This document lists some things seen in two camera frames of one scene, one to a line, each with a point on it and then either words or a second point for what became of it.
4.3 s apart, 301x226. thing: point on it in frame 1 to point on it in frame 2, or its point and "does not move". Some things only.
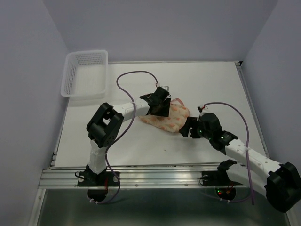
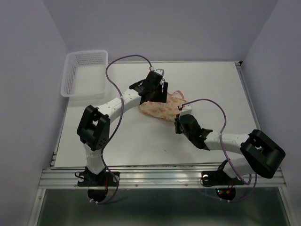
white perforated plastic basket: (84, 75) does not move
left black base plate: (90, 179) does not move
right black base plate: (217, 178) does not move
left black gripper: (164, 111) to (162, 96)
